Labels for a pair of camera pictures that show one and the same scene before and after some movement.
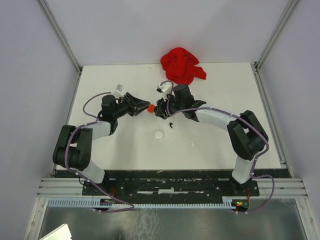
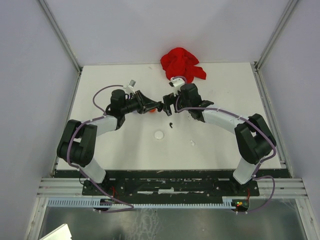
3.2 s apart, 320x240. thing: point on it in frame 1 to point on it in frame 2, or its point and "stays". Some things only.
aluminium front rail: [283, 188] stays
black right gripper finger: [161, 113] to [167, 108]
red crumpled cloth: [180, 66] stays
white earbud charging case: [159, 135] stays
